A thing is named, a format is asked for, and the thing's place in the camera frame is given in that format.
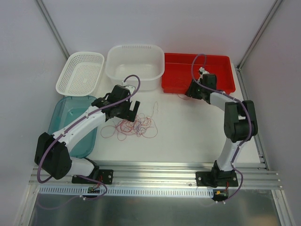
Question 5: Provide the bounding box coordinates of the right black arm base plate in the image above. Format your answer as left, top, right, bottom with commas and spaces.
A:
196, 170, 238, 188

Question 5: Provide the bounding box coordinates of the red plastic tray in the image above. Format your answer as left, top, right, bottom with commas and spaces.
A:
161, 53, 236, 94

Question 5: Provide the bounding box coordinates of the white plastic tub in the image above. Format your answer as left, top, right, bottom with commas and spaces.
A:
105, 45, 165, 91

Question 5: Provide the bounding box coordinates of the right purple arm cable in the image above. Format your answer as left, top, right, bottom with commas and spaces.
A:
191, 54, 256, 208

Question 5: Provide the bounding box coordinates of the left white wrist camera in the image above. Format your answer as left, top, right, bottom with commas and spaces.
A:
122, 82, 136, 94

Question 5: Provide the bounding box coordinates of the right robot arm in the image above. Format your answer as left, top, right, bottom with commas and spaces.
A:
185, 74, 258, 188

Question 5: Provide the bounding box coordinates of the white perforated plastic basket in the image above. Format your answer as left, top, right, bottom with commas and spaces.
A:
55, 51, 104, 97

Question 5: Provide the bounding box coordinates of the thin wire bundle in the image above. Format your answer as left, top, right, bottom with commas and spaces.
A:
100, 101, 159, 141

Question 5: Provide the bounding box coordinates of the white slotted cable duct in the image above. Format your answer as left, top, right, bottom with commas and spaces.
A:
39, 186, 214, 198

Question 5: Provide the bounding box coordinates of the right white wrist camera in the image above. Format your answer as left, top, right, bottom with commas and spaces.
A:
198, 67, 209, 83

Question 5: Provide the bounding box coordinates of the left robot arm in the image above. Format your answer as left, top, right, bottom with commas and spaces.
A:
34, 84, 140, 183

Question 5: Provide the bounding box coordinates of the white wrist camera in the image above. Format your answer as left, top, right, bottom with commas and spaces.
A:
122, 82, 136, 94
198, 67, 209, 83

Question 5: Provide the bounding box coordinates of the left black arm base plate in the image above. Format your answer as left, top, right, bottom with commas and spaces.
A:
71, 169, 114, 185

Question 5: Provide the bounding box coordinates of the teal translucent plastic bin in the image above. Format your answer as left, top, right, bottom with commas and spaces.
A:
47, 94, 102, 158

